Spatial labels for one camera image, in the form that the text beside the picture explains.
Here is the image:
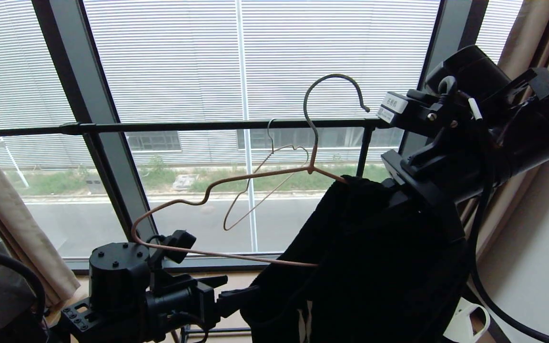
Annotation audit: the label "window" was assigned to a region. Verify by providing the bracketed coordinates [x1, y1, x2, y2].
[0, 0, 525, 273]

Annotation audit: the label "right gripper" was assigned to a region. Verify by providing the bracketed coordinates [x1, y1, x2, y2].
[382, 142, 495, 244]

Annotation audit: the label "black shorts with white cord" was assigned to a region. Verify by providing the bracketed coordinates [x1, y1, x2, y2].
[240, 175, 471, 343]

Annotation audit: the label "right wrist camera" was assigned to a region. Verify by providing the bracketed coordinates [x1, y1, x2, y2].
[377, 88, 461, 139]

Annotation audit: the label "brown curtain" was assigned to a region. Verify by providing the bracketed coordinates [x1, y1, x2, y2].
[0, 121, 81, 306]
[460, 0, 549, 267]

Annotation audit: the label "white laundry basket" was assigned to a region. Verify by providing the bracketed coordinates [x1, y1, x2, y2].
[443, 298, 490, 343]

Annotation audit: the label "black clothes rack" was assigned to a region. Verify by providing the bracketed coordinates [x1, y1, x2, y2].
[0, 118, 392, 343]

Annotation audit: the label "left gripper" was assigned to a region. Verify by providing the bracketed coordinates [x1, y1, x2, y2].
[145, 279, 219, 335]

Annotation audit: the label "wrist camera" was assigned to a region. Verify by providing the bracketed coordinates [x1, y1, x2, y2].
[158, 230, 198, 265]
[377, 88, 461, 139]

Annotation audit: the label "pink clothes hanger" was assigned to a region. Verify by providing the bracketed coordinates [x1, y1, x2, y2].
[131, 74, 370, 268]
[222, 119, 309, 232]

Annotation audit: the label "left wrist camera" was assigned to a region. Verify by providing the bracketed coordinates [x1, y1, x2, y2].
[158, 230, 198, 265]

